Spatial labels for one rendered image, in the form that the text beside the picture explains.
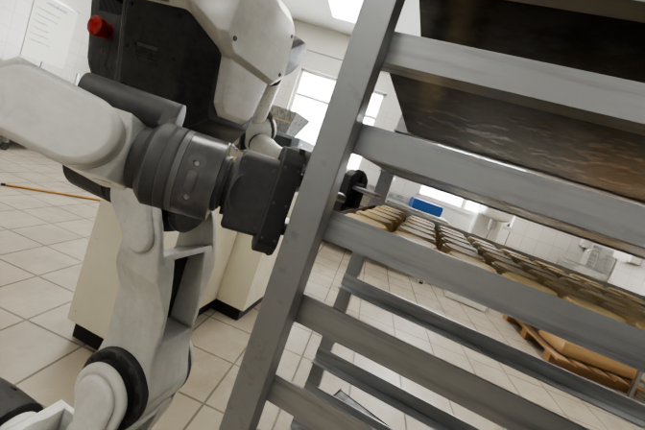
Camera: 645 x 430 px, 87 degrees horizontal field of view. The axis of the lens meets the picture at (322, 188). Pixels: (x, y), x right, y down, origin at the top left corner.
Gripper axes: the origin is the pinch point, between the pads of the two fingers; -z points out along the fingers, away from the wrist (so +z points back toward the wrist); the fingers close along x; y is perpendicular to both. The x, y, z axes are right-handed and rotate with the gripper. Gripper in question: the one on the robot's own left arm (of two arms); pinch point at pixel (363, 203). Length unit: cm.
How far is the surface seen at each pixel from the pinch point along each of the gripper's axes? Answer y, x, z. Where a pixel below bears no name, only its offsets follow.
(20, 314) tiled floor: -36, -105, 138
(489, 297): -22.7, -0.6, -35.0
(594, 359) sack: 358, -86, -21
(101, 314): -13, -87, 104
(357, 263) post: 5.5, -13.5, 0.4
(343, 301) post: 5.4, -22.8, 0.5
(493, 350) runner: 20.6, -18.7, -26.4
